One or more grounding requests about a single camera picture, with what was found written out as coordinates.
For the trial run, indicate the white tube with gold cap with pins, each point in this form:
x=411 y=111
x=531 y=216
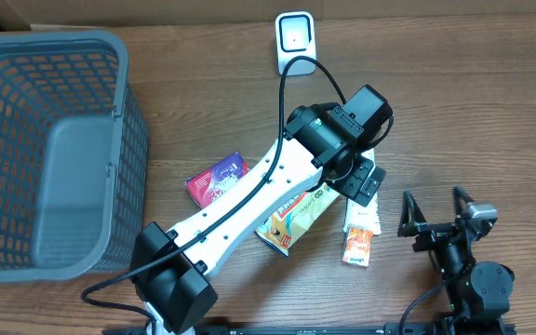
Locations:
x=366 y=218

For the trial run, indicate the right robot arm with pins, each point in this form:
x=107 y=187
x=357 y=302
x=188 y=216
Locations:
x=478 y=292

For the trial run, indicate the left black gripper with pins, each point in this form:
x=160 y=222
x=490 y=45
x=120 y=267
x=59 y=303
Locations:
x=355 y=183

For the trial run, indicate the grey plastic mesh basket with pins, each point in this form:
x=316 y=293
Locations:
x=73 y=156

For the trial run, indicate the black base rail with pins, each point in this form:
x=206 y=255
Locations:
x=420 y=328

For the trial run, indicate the white barcode scanner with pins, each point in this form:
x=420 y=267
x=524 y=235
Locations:
x=294 y=36

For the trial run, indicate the purple red snack pouch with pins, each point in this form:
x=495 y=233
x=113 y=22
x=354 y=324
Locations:
x=209 y=185

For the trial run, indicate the small orange juice carton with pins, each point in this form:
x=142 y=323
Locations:
x=357 y=247

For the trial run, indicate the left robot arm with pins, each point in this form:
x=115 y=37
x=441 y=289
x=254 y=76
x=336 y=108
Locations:
x=322 y=143

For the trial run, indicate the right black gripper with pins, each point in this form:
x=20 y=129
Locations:
x=431 y=233

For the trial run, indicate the yellow snack bag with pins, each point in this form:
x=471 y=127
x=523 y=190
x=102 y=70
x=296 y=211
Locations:
x=294 y=218

